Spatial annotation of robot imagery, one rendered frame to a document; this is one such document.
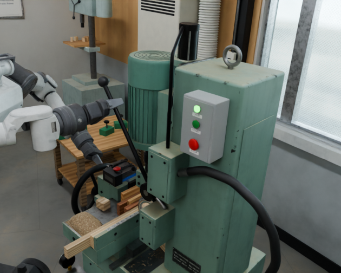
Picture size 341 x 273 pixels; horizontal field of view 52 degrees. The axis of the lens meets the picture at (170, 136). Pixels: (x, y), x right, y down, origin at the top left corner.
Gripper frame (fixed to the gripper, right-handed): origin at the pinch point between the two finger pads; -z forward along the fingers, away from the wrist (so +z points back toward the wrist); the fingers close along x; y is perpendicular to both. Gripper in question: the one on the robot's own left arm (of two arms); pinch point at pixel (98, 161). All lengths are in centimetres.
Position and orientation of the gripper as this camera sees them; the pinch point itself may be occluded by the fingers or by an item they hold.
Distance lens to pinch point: 171.7
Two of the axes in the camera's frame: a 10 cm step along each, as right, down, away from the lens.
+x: -2.9, -1.6, -9.4
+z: -6.1, -7.3, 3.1
